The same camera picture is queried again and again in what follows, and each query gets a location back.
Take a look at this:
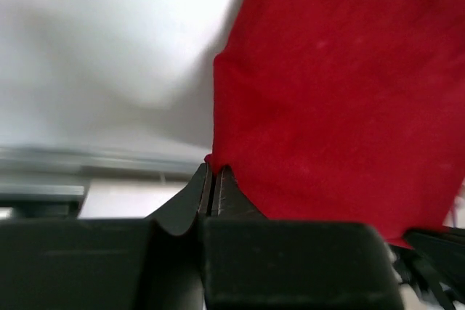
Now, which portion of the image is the aluminium frame rail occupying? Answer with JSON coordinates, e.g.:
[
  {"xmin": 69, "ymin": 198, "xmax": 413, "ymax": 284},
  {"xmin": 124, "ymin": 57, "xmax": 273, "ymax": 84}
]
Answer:
[{"xmin": 1, "ymin": 147, "xmax": 198, "ymax": 201}]

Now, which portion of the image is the red t shirt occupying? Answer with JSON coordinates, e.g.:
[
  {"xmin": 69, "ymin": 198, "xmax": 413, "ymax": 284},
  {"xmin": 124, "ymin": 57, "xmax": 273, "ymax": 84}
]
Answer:
[{"xmin": 208, "ymin": 0, "xmax": 464, "ymax": 244}]

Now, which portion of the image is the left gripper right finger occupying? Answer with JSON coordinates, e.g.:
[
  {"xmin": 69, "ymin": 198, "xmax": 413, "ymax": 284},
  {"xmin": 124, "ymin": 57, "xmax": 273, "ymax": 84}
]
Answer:
[{"xmin": 211, "ymin": 167, "xmax": 265, "ymax": 219}]

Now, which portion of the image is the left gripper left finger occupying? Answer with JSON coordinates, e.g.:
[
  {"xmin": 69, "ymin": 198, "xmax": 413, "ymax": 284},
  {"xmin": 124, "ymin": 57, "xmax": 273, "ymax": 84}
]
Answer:
[{"xmin": 145, "ymin": 163, "xmax": 210, "ymax": 236}]

